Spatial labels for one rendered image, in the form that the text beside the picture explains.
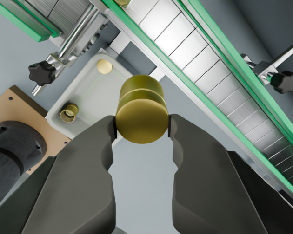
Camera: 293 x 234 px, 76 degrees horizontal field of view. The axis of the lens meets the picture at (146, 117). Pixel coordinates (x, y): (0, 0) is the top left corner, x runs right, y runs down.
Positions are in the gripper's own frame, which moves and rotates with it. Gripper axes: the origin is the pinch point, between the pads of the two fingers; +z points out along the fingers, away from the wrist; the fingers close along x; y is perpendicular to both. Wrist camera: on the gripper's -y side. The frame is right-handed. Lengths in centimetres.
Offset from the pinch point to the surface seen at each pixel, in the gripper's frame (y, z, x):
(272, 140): 21.9, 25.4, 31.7
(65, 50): -1.5, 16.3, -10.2
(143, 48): -0.2, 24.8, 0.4
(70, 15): -5.5, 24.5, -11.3
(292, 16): -5.1, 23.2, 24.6
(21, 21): -5.2, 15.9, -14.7
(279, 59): 0.5, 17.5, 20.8
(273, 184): 40, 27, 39
